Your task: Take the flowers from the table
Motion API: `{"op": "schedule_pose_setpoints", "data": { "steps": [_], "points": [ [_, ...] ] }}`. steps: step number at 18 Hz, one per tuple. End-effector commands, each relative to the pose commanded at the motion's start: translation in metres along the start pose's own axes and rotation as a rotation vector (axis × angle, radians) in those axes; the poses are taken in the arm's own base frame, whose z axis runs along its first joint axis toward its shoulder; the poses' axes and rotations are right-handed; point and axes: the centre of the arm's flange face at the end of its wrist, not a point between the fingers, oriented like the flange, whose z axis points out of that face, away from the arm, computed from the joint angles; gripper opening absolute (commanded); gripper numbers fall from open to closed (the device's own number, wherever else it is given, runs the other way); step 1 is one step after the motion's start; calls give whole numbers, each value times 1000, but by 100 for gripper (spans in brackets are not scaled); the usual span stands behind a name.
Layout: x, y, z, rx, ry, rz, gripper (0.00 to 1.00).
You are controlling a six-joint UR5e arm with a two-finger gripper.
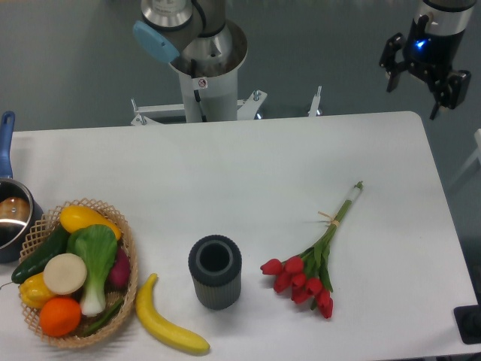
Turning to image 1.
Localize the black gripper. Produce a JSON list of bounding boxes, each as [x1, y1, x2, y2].
[[379, 1, 474, 120]]

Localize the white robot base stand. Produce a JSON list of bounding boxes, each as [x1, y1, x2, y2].
[[129, 59, 323, 126]]

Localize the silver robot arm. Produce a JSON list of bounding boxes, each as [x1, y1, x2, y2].
[[133, 1, 476, 123]]

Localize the red tulip bouquet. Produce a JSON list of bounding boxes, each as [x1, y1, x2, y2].
[[260, 181, 364, 320]]

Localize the black device at edge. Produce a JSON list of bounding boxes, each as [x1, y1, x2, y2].
[[453, 305, 480, 344]]

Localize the grey ribbed vase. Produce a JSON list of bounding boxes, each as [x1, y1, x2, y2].
[[188, 235, 242, 311]]

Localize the yellow banana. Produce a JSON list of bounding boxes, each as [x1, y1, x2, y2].
[[135, 273, 210, 355]]

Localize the purple sweet potato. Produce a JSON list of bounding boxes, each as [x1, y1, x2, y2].
[[107, 247, 130, 289]]

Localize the green bok choy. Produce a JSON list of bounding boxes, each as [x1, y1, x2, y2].
[[67, 224, 117, 317]]

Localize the yellow squash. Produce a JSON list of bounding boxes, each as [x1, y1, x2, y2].
[[59, 205, 122, 241]]

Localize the green bean pod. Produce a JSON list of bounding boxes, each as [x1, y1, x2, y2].
[[81, 299, 123, 337]]

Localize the green cucumber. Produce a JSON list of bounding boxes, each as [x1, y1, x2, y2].
[[11, 225, 70, 284]]

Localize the woven wicker basket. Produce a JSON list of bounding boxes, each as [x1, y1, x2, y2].
[[20, 199, 138, 348]]

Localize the beige round slice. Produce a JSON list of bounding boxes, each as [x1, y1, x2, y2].
[[43, 253, 87, 295]]

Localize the blue saucepan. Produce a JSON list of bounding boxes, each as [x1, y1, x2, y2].
[[1, 111, 43, 263]]

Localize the orange fruit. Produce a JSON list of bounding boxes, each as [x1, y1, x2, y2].
[[39, 297, 82, 337]]

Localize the yellow bell pepper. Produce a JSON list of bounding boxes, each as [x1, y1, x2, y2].
[[19, 272, 56, 309]]

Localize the white frame at right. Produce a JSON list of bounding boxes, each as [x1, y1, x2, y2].
[[448, 129, 481, 189]]

